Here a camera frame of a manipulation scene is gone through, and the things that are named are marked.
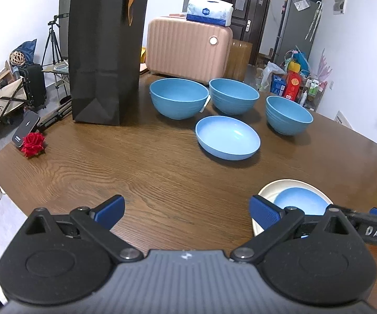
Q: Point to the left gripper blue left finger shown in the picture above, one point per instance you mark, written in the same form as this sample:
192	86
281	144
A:
108	213

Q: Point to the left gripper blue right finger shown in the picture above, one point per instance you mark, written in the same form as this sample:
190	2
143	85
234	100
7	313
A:
264	212

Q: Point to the white and blue plate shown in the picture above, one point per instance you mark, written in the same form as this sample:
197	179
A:
290	192

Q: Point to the shallow blue plate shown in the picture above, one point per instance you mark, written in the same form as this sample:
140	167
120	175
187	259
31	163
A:
227	138

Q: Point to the small blue ribbed bowl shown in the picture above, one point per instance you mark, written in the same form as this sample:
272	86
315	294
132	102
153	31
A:
287	117

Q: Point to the medium blue ribbed bowl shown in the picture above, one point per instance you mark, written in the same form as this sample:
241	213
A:
232	97

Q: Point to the large blue bowl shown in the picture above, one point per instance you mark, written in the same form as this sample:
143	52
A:
178	99

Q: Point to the red fabric rose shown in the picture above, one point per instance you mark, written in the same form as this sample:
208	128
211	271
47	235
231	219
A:
33	145

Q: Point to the blue box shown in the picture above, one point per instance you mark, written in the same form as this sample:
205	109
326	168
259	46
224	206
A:
278	85

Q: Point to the red box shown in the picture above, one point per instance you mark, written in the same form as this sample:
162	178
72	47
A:
293	81

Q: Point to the black rolling suitcase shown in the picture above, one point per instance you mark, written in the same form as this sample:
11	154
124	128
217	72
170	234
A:
34	85

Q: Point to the pink ribbed suitcase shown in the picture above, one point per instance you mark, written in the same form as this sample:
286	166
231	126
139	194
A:
187	49

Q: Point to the grey refrigerator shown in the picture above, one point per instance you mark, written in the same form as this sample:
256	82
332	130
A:
294	31

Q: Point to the black paper bag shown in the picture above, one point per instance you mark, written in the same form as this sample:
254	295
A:
104	45

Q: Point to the tissue pack white blue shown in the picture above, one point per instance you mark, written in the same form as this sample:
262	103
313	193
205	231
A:
216	12

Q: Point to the dark brown door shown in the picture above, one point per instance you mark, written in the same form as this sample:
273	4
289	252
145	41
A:
248	23

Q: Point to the metal wire shelf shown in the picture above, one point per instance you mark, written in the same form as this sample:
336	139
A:
312	94

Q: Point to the camera tripod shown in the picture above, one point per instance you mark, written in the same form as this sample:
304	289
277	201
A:
52	40

